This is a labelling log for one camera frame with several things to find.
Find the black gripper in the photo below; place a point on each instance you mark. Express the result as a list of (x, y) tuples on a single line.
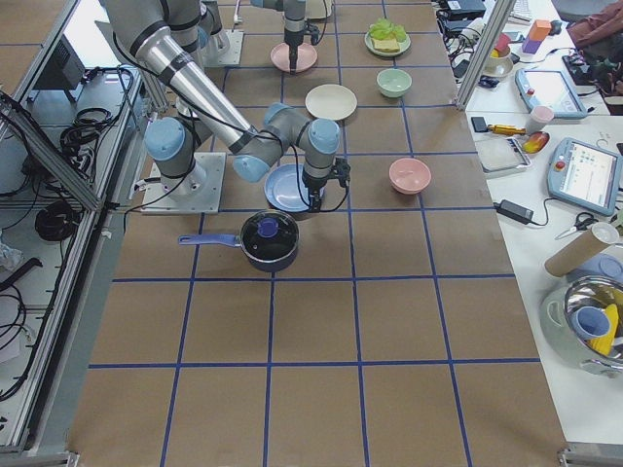
[(313, 186), (293, 40)]

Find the pink plate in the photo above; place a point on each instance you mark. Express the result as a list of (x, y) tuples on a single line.
[(307, 57)]

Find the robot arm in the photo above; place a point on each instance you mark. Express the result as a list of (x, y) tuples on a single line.
[(167, 39), (296, 26)]

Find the cream plate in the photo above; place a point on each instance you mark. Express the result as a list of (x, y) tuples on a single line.
[(331, 101)]

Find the glass pot lid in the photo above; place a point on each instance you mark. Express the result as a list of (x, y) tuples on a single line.
[(270, 235)]

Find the dark blue pot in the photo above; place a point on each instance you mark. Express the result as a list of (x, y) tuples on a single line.
[(234, 241)]

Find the pink bowl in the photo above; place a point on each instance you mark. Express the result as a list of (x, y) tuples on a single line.
[(409, 176)]

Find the lettuce leaf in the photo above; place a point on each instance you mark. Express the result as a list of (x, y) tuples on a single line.
[(385, 29)]

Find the bread slice on plate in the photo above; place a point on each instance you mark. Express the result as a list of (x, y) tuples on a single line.
[(386, 46)]

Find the green bowl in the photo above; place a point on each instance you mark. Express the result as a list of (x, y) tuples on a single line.
[(393, 83)]

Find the green plate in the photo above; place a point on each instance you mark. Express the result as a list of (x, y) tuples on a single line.
[(404, 46)]

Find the black phone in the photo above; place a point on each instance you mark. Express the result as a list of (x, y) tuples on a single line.
[(479, 124)]

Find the metal tray scale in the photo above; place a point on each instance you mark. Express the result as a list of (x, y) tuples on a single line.
[(502, 156)]

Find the black power adapter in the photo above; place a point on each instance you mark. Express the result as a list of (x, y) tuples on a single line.
[(514, 211)]

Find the orange yellow tool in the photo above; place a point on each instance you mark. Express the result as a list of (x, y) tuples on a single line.
[(507, 130)]

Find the white bowl with fruit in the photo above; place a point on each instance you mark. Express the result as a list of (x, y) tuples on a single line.
[(499, 63)]

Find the red yellow mango toy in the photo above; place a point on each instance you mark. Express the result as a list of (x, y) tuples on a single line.
[(535, 142)]

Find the purple orange blocks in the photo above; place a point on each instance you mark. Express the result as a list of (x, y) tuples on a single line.
[(538, 32)]

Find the teach pendant far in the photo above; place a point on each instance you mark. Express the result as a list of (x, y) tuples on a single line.
[(552, 89)]

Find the teach pendant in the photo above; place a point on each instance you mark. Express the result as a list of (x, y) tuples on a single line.
[(552, 89), (585, 175)]

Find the teach pendant near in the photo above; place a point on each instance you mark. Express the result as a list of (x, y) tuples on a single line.
[(585, 175)]

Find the scissors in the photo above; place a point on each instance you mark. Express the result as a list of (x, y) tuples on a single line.
[(583, 221)]

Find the cardboard tube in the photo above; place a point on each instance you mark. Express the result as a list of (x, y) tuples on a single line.
[(590, 243)]

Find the steel mixing bowl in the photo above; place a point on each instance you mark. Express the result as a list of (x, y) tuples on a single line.
[(556, 313)]

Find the blue cup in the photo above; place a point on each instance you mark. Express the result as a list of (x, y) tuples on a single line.
[(590, 322)]

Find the grey blue plate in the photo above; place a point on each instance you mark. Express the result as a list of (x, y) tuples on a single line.
[(602, 265)]

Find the yellow corn toy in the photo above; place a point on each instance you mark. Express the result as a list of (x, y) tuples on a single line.
[(604, 344)]

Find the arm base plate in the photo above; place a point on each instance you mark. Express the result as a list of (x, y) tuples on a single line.
[(222, 49), (199, 192)]

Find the aluminium frame post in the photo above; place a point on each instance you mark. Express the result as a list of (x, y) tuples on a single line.
[(498, 16)]

